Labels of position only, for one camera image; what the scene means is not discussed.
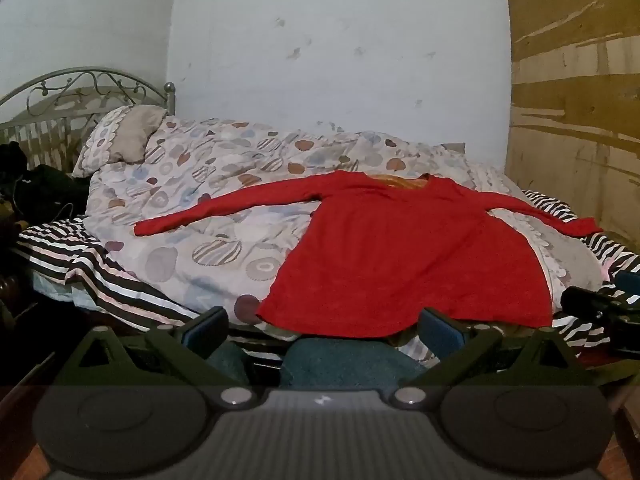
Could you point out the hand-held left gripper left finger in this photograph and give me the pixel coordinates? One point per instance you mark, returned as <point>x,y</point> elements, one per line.
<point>207,327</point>

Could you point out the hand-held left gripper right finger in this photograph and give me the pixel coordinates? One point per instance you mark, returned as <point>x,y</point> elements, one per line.
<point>440,332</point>

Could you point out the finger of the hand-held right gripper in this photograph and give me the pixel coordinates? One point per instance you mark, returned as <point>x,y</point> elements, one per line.
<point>590,302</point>

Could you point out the red long-sleeve top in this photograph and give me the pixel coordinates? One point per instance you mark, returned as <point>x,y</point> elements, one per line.
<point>400,260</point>

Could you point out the dark clothes pile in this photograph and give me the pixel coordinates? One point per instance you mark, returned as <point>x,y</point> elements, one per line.
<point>45,185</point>

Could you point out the grey blanket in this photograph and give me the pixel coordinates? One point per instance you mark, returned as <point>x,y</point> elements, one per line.
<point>575,260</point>

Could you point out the person's blue jeans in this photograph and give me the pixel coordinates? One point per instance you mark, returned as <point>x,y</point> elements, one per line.
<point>340,360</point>

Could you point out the striped bed sheet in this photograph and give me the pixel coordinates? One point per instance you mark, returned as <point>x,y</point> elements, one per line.
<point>100,270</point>

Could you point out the patterned duvet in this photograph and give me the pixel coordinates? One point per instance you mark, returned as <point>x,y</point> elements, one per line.
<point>210,195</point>

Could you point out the plywood panel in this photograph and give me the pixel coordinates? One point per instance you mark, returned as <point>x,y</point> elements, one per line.
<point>575,135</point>

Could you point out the patterned pillow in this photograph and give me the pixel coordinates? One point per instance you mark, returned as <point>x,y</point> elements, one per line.
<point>125,135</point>

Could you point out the metal headboard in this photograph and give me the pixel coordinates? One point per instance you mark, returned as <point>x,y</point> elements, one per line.
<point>30,135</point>

